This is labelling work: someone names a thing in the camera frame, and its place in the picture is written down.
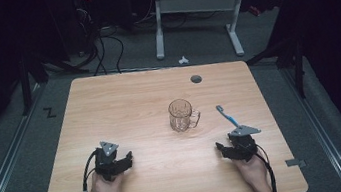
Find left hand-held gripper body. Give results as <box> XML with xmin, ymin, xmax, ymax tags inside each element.
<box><xmin>91</xmin><ymin>137</ymin><xmax>128</xmax><ymax>184</ymax></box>

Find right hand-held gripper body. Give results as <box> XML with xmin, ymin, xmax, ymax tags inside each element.
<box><xmin>225</xmin><ymin>122</ymin><xmax>266</xmax><ymax>165</ymax></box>

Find person's right hand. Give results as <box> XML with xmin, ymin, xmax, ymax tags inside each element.
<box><xmin>232</xmin><ymin>152</ymin><xmax>270</xmax><ymax>192</ymax></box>

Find blue toothbrush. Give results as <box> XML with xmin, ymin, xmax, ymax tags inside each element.
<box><xmin>214</xmin><ymin>102</ymin><xmax>242</xmax><ymax>132</ymax></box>

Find clear glass mug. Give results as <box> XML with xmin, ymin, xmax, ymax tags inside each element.
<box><xmin>166</xmin><ymin>95</ymin><xmax>204</xmax><ymax>134</ymax></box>

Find grey tape strip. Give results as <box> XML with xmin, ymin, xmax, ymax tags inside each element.
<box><xmin>284</xmin><ymin>156</ymin><xmax>308</xmax><ymax>171</ymax></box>

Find white scrap on floor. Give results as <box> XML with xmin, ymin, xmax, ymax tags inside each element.
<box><xmin>177</xmin><ymin>54</ymin><xmax>190</xmax><ymax>66</ymax></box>

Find black metal stand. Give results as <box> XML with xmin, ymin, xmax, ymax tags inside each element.
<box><xmin>13</xmin><ymin>47</ymin><xmax>56</xmax><ymax>118</ymax></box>
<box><xmin>240</xmin><ymin>21</ymin><xmax>313</xmax><ymax>107</ymax></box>

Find small red object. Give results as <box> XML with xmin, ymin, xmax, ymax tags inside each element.
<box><xmin>247</xmin><ymin>4</ymin><xmax>263</xmax><ymax>18</ymax></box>

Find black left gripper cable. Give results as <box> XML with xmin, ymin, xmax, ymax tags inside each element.
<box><xmin>76</xmin><ymin>149</ymin><xmax>105</xmax><ymax>192</ymax></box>

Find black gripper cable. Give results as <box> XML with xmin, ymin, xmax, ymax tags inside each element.
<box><xmin>76</xmin><ymin>149</ymin><xmax>105</xmax><ymax>192</ymax></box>
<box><xmin>253</xmin><ymin>141</ymin><xmax>279</xmax><ymax>192</ymax></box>

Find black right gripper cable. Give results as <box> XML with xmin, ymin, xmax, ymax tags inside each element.
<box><xmin>253</xmin><ymin>141</ymin><xmax>279</xmax><ymax>192</ymax></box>

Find black floor cables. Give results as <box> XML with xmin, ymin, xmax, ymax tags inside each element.
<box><xmin>73</xmin><ymin>0</ymin><xmax>129</xmax><ymax>80</ymax></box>

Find white metal-frame desk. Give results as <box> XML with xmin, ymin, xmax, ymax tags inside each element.
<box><xmin>147</xmin><ymin>0</ymin><xmax>298</xmax><ymax>70</ymax></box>

